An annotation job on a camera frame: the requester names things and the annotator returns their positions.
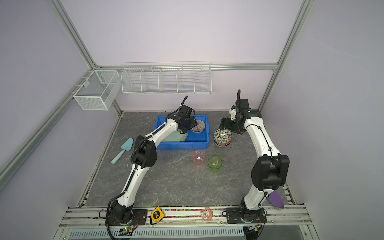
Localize pink patterned bowl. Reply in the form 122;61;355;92
191;120;206;134

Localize black white leaf bowl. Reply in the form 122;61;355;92
213;129;232;145

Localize light green flower plate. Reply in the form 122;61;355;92
162;130;188;143

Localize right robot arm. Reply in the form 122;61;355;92
219;90;290;224

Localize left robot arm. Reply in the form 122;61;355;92
106;96;198;227

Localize blue plastic bin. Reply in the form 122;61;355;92
157;115;210;151

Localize stacked patterned bowls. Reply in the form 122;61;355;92
214;141;231;148

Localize pink transparent cup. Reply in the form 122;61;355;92
192;150;207;167

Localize green transparent cup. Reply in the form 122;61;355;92
207;156;223;173

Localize teal spatula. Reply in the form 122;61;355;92
111;138;134;165

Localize purple pink spatula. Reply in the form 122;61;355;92
268;191;285;209

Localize white mesh box basket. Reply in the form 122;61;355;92
74;70;121;111

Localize pink toy figure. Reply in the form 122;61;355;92
201;207;213;221

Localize yellow tape measure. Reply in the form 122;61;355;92
150;207;165;225

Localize white vent grille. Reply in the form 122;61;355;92
67;227;245;240

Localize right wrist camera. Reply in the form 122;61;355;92
230;105;240;122

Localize white wire shelf basket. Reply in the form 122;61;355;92
121;62;212;95

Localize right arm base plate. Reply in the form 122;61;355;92
225;207;267;224

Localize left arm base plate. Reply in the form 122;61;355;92
105;209;148;226

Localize aluminium front rail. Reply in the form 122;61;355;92
59;205;313;229

